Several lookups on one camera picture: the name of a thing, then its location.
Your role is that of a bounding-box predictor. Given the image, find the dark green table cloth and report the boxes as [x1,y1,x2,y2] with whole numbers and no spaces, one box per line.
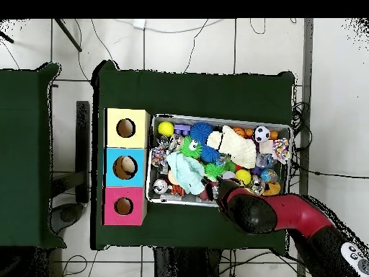
[90,59,295,250]

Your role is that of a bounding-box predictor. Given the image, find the green spiky toy with eyes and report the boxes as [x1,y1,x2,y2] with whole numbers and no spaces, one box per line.
[178,135,203,159]

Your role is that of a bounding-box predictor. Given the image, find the wooden box with three holes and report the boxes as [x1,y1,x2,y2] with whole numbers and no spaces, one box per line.
[102,107,151,227]

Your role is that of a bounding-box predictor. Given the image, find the black tripod leg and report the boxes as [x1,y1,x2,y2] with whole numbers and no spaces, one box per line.
[53,18,83,53]

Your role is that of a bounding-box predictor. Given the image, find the black upright panel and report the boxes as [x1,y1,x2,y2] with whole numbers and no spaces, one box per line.
[75,100,91,204]

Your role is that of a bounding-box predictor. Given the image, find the mint knit cloth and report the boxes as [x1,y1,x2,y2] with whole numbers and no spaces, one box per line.
[166,151,206,195]

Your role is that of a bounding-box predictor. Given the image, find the cream knit cloth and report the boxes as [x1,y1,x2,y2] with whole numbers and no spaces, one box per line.
[205,124,257,170]

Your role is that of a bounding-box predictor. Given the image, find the blue spiky ball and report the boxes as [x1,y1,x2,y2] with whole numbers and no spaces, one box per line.
[190,121,215,144]

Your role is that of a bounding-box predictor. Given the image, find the grey round stand base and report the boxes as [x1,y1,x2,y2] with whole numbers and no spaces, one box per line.
[50,202,85,235]

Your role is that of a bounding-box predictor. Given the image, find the large yellow ball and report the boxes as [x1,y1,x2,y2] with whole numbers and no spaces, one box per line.
[157,120,174,138]

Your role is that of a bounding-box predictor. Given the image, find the silver mesh bin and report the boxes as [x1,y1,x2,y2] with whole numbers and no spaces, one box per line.
[145,113,293,208]

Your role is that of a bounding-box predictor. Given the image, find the green cloth side table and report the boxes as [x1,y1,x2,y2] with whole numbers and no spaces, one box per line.
[0,62,67,249]

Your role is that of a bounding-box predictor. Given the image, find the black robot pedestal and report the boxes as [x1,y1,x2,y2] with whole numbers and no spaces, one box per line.
[154,247,223,277]

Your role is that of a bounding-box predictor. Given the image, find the grey metal post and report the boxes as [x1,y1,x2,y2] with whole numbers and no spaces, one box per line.
[299,18,314,200]

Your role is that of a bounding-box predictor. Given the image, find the black and white soccer ball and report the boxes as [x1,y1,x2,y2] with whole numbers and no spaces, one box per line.
[254,126,271,144]

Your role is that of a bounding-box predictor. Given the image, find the silver soda can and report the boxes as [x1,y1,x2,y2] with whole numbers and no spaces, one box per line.
[152,178,169,195]

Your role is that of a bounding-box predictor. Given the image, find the small yellow ball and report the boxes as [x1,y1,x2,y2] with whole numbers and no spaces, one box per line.
[235,169,252,186]

